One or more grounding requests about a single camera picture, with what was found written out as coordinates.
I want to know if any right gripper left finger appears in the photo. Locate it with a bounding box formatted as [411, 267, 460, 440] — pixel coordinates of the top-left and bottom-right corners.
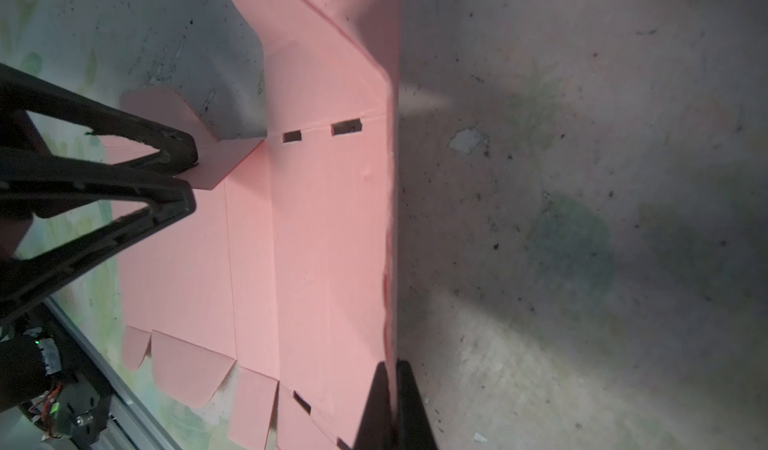
[353, 362, 394, 450]

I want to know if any pink paper box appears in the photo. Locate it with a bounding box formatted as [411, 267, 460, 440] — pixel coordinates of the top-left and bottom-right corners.
[117, 0, 400, 449]

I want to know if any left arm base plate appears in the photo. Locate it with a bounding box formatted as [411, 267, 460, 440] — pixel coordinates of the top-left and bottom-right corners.
[29, 300, 179, 449]

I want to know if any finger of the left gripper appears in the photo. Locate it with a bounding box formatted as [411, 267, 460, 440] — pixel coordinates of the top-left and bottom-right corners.
[1, 65, 198, 176]
[1, 149, 196, 325]

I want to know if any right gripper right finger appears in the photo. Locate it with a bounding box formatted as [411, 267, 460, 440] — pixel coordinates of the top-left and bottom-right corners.
[396, 360, 438, 450]

